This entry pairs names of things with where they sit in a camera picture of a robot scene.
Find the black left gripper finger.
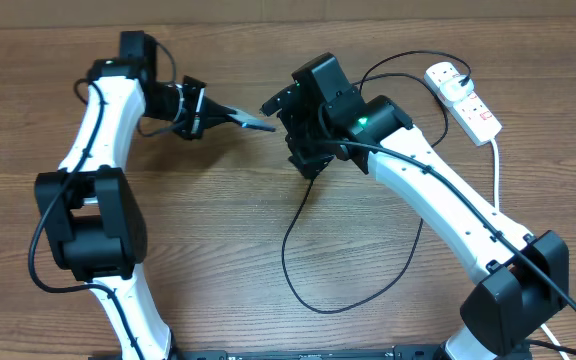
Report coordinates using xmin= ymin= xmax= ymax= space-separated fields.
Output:
xmin=199 ymin=114 xmax=233 ymax=135
xmin=203 ymin=97 xmax=237 ymax=119

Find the smartphone with teal screen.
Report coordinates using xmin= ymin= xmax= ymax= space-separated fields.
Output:
xmin=228 ymin=108 xmax=276 ymax=132

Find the black USB-C charging cable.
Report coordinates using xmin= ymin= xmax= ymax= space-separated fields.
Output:
xmin=281 ymin=49 xmax=473 ymax=316

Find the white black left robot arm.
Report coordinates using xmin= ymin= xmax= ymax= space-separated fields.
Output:
xmin=28 ymin=31 xmax=270 ymax=359

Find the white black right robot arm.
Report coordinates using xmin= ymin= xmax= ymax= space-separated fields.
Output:
xmin=261 ymin=53 xmax=569 ymax=359

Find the white charger plug adapter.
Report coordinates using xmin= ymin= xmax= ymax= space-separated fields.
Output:
xmin=439 ymin=76 xmax=474 ymax=107

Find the white power extension strip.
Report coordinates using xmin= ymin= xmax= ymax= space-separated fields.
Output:
xmin=424 ymin=62 xmax=502 ymax=146

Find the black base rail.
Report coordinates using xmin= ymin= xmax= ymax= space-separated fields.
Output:
xmin=87 ymin=342 xmax=534 ymax=360

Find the white power strip cord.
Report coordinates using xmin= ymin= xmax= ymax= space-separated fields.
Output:
xmin=489 ymin=138 xmax=571 ymax=360

